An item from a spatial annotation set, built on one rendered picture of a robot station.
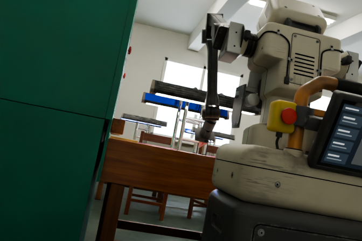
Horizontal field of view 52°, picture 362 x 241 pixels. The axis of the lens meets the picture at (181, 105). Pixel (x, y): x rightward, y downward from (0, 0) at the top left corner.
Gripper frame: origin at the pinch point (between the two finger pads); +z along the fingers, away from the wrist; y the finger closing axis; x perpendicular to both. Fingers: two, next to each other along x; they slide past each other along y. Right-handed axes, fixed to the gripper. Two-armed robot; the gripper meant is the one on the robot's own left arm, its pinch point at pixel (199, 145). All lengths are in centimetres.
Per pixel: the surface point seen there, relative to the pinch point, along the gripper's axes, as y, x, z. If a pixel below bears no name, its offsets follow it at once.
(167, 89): 21.7, -21.7, -14.4
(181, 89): 14.4, -23.7, -14.7
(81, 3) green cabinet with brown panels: 69, -16, -55
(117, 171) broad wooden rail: 39, 31, -8
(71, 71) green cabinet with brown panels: 67, 6, -36
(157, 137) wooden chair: -6, -168, 184
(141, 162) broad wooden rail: 30.0, 26.8, -11.6
